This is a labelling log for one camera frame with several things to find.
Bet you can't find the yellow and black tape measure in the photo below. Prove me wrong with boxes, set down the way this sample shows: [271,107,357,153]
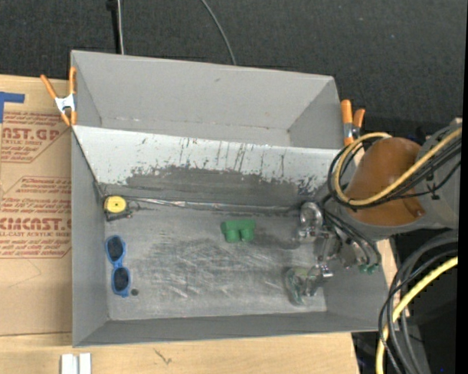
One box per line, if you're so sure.
[103,194,136,222]

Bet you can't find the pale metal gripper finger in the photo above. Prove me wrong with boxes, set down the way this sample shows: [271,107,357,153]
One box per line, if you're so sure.
[296,202,331,244]
[284,261,335,307]

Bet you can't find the blue sunglasses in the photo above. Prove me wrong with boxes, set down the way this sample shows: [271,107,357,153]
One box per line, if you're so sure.
[102,234,134,298]

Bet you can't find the green toy block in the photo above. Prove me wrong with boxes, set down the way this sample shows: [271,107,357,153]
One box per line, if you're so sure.
[219,217,257,244]

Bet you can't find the brown cardboard board red print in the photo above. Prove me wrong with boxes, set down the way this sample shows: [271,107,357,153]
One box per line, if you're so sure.
[0,73,82,340]

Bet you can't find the grey metal bin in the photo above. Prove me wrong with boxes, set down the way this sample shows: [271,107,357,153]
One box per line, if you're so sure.
[59,48,401,359]

